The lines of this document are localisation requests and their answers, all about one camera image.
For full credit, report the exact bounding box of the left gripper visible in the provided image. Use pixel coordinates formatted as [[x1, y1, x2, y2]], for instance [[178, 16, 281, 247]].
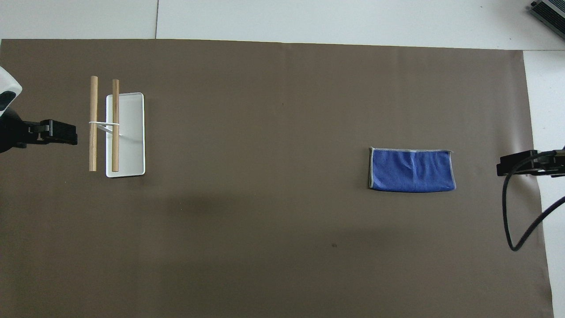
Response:
[[0, 108, 29, 154]]

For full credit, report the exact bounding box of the blue towel with grey trim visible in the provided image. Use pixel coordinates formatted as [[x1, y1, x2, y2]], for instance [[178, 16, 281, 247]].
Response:
[[368, 147, 456, 193]]

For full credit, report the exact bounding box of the white rack with wooden bars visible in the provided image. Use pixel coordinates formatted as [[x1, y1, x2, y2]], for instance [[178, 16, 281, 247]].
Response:
[[88, 76, 146, 178]]

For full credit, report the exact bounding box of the grey ribbed metal box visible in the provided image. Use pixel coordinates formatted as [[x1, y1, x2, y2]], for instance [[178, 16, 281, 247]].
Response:
[[530, 0, 565, 38]]

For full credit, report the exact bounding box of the black cable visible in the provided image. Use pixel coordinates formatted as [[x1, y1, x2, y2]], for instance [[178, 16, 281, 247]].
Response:
[[503, 149, 565, 252]]

